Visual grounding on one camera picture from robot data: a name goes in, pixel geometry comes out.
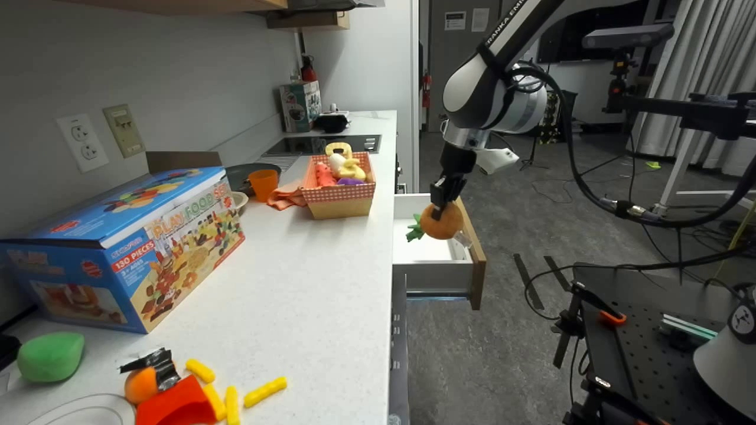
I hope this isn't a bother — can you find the black stereo camera on stand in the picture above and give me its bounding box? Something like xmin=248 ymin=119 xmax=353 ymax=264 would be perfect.
xmin=582 ymin=23 xmax=674 ymax=50

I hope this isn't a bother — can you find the yellow toy banana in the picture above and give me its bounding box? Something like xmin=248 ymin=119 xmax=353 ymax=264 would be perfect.
xmin=327 ymin=141 xmax=366 ymax=182

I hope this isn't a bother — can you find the colourful toy food box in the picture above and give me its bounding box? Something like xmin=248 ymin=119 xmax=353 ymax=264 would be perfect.
xmin=3 ymin=166 xmax=247 ymax=332

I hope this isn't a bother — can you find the orange stuffed pineapple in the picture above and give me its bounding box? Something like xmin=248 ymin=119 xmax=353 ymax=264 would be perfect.
xmin=407 ymin=204 xmax=464 ymax=241

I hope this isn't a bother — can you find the red checkered wicker basket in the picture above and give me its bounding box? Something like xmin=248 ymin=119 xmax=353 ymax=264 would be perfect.
xmin=300 ymin=154 xmax=375 ymax=219

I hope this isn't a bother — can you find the red fries toy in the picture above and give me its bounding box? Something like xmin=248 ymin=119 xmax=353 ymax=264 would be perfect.
xmin=120 ymin=346 xmax=289 ymax=425

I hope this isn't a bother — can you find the wooden front white drawer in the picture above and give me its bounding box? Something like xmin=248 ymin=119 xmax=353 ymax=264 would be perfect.
xmin=393 ymin=194 xmax=486 ymax=310

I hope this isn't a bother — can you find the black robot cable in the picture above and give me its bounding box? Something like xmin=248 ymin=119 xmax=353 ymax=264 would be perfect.
xmin=504 ymin=61 xmax=756 ymax=231

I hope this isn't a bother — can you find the black optical breadboard table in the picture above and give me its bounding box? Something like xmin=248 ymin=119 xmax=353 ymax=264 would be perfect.
xmin=575 ymin=264 xmax=756 ymax=425

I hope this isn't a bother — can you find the black clamp with orange handle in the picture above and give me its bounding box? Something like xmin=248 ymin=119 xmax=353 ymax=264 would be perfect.
xmin=553 ymin=281 xmax=629 ymax=369

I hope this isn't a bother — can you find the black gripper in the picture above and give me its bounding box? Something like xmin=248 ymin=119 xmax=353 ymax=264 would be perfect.
xmin=431 ymin=145 xmax=478 ymax=218

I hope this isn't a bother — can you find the black induction cooktop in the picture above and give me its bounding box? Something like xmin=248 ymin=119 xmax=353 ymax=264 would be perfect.
xmin=268 ymin=135 xmax=381 ymax=155

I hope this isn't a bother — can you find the white wall outlet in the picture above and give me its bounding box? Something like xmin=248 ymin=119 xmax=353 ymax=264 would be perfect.
xmin=56 ymin=114 xmax=110 ymax=173

